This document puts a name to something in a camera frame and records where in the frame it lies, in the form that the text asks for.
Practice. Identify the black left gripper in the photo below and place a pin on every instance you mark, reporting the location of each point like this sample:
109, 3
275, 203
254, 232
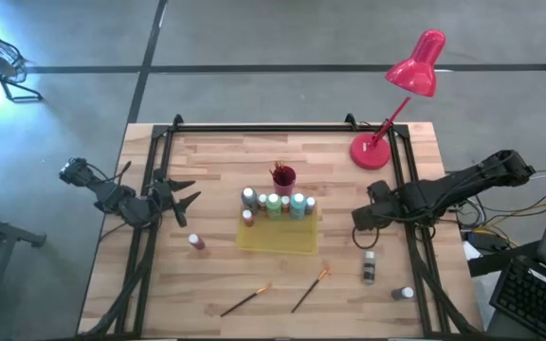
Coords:
164, 199

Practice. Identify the black desk beam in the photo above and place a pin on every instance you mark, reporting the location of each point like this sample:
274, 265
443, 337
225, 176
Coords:
500, 260

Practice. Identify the large teal paint bottle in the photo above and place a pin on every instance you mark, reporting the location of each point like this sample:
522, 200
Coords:
297, 202

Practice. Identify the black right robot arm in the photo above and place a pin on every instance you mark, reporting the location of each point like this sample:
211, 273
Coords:
462, 187

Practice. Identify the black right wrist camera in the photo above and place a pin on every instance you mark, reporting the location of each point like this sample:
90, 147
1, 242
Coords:
379, 188

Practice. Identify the small orange paint bottle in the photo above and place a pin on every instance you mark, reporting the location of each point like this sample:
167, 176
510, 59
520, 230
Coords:
285, 202

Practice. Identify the small purple paint bottle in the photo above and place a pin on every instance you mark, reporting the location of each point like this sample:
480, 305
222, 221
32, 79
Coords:
310, 204

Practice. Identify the thin dark paintbrush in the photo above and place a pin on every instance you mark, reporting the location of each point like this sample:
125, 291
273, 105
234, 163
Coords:
277, 171

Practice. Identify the grey-blue paint bottle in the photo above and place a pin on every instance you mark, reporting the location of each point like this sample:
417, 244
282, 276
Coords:
249, 195

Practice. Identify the magenta plastic cup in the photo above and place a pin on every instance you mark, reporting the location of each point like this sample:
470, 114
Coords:
285, 184

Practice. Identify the wide orange bristle paintbrush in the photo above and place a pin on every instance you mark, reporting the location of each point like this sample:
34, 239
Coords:
278, 166

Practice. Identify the red desk lamp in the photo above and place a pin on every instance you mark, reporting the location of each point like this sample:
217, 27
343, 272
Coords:
417, 71

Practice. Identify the small vermilion paint bottle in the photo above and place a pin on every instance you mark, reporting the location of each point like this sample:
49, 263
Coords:
248, 217

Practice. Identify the large green paint bottle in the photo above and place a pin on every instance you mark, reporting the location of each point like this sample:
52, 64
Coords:
273, 203

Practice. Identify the black power box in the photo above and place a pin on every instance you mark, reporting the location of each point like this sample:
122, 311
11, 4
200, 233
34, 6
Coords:
486, 241

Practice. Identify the flat orange bristle paintbrush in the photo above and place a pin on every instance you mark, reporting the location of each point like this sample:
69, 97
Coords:
244, 302

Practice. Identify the thin orange bristle paintbrush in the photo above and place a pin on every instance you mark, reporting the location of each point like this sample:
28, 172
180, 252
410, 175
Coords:
281, 173

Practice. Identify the small dark grey paint bottle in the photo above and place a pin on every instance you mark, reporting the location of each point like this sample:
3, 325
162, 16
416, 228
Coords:
403, 293

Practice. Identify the yellow translucent plastic bin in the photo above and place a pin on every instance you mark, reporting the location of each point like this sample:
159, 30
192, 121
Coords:
282, 237

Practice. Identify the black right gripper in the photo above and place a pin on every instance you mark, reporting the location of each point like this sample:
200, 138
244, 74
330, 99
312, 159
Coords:
382, 208

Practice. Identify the black metal stand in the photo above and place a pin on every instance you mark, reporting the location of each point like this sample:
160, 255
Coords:
3, 229

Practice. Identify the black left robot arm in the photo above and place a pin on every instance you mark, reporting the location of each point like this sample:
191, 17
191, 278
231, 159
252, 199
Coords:
112, 196

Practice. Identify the small crimson paint bottle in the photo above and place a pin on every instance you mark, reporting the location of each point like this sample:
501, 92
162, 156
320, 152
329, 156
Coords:
196, 242

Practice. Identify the black keyboard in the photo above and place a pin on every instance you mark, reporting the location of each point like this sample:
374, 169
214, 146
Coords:
533, 303

